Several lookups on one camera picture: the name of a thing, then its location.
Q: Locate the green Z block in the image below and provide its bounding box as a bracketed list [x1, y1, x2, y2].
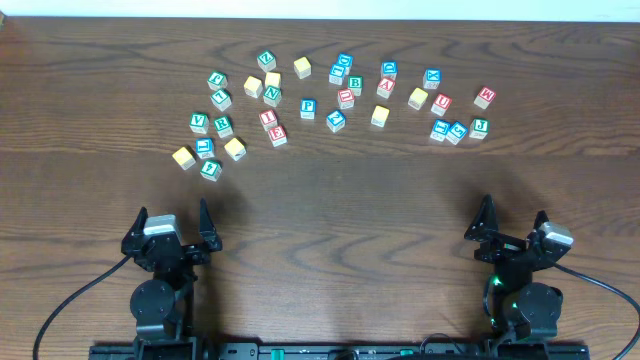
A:
[257, 50, 277, 73]

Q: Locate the red U block centre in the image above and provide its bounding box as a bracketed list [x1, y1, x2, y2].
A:
[337, 89, 355, 109]

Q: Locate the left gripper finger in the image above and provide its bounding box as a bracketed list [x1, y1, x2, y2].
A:
[199, 198, 217, 243]
[127, 207, 148, 238]

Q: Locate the blue 2 block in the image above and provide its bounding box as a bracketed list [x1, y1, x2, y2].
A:
[326, 110, 346, 133]

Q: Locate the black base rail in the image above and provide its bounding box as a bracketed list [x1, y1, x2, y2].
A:
[88, 341, 591, 360]

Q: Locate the blue block lower right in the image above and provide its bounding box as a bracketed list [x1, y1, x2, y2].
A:
[430, 119, 451, 142]

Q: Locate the red M block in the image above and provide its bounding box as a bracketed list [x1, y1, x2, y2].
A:
[474, 86, 496, 110]

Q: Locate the yellow block centre right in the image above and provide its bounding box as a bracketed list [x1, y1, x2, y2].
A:
[371, 105, 390, 128]

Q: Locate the red A block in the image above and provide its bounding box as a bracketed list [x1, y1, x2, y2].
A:
[376, 77, 396, 99]

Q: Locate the yellow block left upper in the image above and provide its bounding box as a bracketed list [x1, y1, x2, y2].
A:
[243, 76, 263, 98]

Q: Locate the red U block right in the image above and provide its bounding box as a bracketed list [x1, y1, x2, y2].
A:
[431, 93, 452, 116]

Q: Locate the blue L block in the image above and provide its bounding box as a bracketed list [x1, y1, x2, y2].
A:
[195, 138, 215, 159]

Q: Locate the red E block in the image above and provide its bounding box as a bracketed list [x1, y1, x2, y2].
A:
[267, 126, 288, 147]

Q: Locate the blue G block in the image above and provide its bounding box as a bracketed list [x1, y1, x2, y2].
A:
[445, 121, 468, 145]

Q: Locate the green V block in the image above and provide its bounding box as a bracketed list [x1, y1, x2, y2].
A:
[189, 112, 210, 134]

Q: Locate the green R block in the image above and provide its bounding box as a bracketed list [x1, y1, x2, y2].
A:
[213, 116, 234, 138]

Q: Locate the green J block upper left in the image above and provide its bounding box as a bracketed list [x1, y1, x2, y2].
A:
[207, 71, 228, 91]

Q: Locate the green N block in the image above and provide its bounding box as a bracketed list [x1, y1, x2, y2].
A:
[263, 85, 282, 107]

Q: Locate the red I block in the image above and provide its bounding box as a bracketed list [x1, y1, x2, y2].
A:
[259, 110, 278, 131]

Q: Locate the blue X block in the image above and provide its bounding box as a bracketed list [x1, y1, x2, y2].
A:
[423, 68, 442, 89]

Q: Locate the green J block right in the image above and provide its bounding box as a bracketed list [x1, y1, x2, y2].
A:
[469, 118, 490, 140]

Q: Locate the yellow block top centre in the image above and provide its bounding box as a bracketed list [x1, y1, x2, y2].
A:
[294, 57, 312, 79]

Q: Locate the green j block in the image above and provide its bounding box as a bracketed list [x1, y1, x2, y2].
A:
[469, 118, 490, 140]
[207, 71, 228, 91]

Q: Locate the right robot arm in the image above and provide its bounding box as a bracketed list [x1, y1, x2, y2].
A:
[464, 195, 574, 357]

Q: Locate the yellow G block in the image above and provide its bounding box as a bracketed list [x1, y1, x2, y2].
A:
[172, 147, 196, 170]

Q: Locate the red u block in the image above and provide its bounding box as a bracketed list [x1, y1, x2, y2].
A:
[337, 89, 355, 109]
[431, 93, 452, 116]

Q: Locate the pale yellow block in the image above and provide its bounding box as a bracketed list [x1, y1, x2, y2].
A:
[264, 72, 281, 88]

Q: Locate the green B block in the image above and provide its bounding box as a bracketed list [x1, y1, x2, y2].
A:
[347, 76, 363, 97]

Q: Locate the blue P block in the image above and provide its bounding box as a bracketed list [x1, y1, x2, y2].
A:
[300, 98, 316, 120]

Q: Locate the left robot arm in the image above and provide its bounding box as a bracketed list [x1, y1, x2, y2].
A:
[121, 199, 222, 360]

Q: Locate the green 4 block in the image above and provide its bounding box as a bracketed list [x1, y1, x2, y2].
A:
[200, 160, 222, 182]

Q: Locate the green 7 block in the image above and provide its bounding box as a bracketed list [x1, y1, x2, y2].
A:
[210, 89, 232, 112]

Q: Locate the yellow block near L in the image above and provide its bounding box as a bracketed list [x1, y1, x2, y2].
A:
[224, 137, 247, 161]

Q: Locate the blue D block right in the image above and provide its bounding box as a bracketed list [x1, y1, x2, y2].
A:
[381, 61, 398, 80]

